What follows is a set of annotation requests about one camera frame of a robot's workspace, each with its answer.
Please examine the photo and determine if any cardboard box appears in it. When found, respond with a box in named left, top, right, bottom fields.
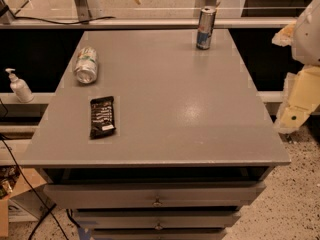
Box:
left=0, top=168, right=46, bottom=237

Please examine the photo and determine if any black snack bar wrapper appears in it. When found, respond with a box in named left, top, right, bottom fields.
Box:
left=90, top=96, right=116, bottom=139

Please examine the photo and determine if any redbull can blue silver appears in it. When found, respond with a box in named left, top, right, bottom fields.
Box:
left=196, top=6, right=216, bottom=50

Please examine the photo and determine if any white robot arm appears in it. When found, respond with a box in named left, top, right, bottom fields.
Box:
left=272, top=0, right=320, bottom=134

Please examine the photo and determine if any crushed green white can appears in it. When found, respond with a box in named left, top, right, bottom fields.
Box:
left=73, top=46, right=98, bottom=84

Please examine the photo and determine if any bottom grey drawer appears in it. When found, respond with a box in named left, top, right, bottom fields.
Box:
left=91, top=229, right=227, bottom=240

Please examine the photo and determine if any metal frame leg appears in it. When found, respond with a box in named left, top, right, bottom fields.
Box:
left=74, top=0, right=91, bottom=22

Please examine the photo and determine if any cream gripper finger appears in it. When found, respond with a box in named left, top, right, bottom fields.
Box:
left=272, top=22, right=296, bottom=47
left=274, top=66, right=320, bottom=133

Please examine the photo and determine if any grey drawer cabinet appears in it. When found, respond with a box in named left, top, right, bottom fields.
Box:
left=20, top=29, right=292, bottom=240

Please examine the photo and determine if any middle grey drawer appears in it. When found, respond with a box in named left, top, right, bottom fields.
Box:
left=74, top=209, right=240, bottom=230

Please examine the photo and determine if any top grey drawer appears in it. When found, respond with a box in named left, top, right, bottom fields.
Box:
left=44, top=182, right=266, bottom=209

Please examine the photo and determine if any white pump dispenser bottle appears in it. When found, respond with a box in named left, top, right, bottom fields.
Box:
left=5, top=68, right=34, bottom=103

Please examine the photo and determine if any black floor cable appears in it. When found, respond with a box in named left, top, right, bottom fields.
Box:
left=0, top=133, right=70, bottom=240

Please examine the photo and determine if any grey drawer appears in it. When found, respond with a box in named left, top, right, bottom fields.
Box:
left=74, top=209, right=240, bottom=230
left=44, top=182, right=266, bottom=209
left=91, top=229, right=227, bottom=240

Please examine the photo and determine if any black cable on ledge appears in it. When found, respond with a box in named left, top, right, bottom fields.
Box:
left=13, top=15, right=116, bottom=26

